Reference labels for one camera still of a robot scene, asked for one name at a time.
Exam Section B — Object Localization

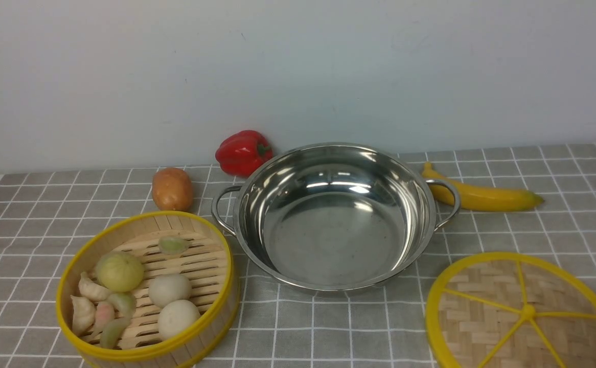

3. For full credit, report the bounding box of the brown potato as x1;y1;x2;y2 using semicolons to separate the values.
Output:
152;167;194;212

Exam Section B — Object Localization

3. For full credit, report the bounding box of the white dumpling lower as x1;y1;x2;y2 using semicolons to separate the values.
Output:
71;295;96;337

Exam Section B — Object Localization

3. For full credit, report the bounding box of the yellow banana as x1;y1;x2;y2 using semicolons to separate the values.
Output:
422;162;545;212

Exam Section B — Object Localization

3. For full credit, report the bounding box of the large green-white bun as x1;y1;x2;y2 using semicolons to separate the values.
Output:
95;251;145;292

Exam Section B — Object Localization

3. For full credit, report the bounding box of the white round bun upper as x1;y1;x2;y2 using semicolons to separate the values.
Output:
148;274;192;308

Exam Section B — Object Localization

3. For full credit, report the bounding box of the pale green dumpling middle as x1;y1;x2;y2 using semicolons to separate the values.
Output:
106;292;136;318

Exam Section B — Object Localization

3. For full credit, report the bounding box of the woven bamboo steamer lid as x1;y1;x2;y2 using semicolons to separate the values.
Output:
425;252;596;367

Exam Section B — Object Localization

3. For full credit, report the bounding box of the white round bun lower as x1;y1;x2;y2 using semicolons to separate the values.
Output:
157;299;201;340

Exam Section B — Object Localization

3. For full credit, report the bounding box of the white dumpling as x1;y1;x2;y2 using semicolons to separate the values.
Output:
78;272;112;302
71;295;96;337

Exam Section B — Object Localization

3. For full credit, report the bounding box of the bamboo steamer basket yellow rim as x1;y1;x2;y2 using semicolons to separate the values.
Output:
56;211;239;367

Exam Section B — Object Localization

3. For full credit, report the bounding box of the red bell pepper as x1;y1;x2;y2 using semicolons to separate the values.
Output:
215;130;274;177

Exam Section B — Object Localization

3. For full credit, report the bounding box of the white round bun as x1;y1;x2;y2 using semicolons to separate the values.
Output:
157;299;201;340
148;274;192;308

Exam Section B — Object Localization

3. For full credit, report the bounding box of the stainless steel pot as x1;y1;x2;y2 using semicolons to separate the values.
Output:
211;142;461;294

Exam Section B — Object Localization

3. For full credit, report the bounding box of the green dumpling lower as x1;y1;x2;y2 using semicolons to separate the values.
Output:
99;317;131;349

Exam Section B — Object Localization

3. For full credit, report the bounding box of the white dumpling upper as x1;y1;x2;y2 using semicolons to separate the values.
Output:
78;272;112;302

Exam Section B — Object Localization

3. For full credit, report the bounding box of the pink dumpling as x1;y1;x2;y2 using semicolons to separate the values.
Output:
90;301;115;339

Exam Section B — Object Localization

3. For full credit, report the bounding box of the small green dumpling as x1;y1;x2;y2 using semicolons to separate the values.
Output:
158;236;191;256

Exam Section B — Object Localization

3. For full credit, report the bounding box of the grey checkered tablecloth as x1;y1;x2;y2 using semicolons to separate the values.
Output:
0;144;596;367

